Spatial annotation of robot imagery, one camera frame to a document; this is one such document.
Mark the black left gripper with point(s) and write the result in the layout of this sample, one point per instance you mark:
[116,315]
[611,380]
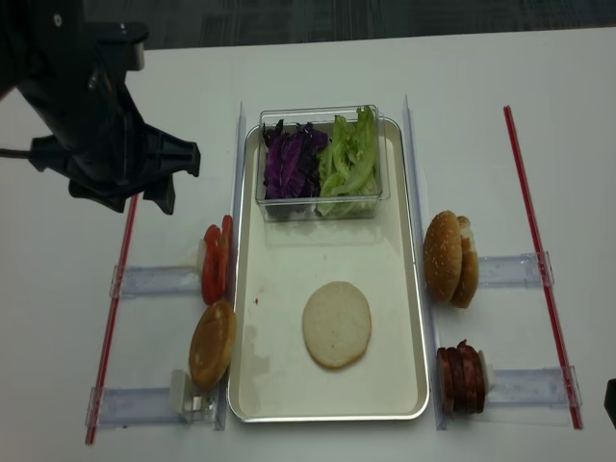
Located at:
[98,139]

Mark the red tomato slice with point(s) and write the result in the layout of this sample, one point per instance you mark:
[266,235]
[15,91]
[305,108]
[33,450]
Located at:
[224,252]
[211,282]

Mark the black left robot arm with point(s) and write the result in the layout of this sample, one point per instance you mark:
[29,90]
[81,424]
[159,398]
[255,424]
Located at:
[20,22]

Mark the white pusher block tomato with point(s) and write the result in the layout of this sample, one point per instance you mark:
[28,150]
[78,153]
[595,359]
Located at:
[200,256]

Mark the green lettuce leaves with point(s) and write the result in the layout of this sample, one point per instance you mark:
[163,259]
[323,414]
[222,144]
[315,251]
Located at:
[347,167]

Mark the stack of meat patties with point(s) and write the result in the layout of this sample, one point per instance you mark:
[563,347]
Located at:
[461,379]

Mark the white pusher block patties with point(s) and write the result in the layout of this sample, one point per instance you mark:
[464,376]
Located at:
[488,372]

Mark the left red strip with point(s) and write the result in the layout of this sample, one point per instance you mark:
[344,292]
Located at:
[111,321]

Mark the red strip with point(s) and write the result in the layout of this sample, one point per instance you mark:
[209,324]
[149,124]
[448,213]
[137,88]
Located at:
[111,321]
[559,342]

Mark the purple cabbage leaves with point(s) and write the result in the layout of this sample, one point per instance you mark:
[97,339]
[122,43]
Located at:
[292,161]

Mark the toasted bun half left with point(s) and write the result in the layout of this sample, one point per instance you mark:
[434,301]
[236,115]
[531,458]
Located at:
[212,345]

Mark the clear plastic salad container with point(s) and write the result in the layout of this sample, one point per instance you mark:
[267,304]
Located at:
[322,119]

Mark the white pusher block left bun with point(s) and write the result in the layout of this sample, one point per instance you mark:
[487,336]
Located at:
[180,390]

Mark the silver metal tray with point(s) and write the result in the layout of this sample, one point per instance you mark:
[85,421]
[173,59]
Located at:
[280,264]

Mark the white bun bottom on tray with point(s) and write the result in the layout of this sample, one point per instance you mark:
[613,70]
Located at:
[336,325]

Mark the sesame bun top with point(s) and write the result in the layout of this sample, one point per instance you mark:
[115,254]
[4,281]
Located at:
[442,251]

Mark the plain bun half right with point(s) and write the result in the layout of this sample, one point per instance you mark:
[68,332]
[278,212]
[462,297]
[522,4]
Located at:
[468,282]

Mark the right red strip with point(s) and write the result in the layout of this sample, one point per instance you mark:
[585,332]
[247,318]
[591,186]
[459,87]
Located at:
[559,342]

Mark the black object right edge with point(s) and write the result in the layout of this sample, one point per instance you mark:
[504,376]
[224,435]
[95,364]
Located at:
[609,403]

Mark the upper left clear cross rail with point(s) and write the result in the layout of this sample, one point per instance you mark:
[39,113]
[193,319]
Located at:
[135,281]

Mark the clear cross rail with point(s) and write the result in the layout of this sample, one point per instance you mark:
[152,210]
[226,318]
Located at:
[135,281]
[118,407]
[528,270]
[551,387]

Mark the left clear long rail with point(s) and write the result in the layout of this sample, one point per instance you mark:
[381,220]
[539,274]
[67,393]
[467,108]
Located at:
[236,168]

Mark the clear long rail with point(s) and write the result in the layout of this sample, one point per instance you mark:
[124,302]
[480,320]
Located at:
[236,168]
[418,228]

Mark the lower left clear cross rail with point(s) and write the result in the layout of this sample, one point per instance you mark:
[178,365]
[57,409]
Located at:
[118,407]

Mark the right clear long rail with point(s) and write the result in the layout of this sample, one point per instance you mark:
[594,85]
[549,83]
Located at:
[418,228]

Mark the upper right clear cross rail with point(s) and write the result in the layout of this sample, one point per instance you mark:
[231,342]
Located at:
[528,270]

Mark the lower right clear cross rail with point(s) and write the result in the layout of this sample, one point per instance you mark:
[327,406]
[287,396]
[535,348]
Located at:
[551,387]

